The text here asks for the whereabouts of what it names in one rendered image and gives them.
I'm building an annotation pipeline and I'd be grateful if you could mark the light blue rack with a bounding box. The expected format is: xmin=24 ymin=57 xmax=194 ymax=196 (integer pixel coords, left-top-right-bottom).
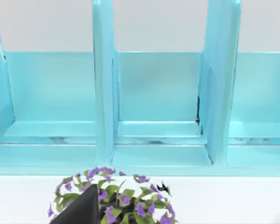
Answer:
xmin=0 ymin=0 xmax=280 ymax=177

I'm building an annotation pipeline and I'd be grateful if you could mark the purple flowering potted plant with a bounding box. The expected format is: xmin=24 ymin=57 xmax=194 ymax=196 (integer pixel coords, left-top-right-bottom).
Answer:
xmin=47 ymin=166 xmax=179 ymax=224

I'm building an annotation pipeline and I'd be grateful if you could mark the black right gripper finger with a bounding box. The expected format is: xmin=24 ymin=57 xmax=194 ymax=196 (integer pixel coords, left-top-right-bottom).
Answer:
xmin=49 ymin=184 xmax=99 ymax=224

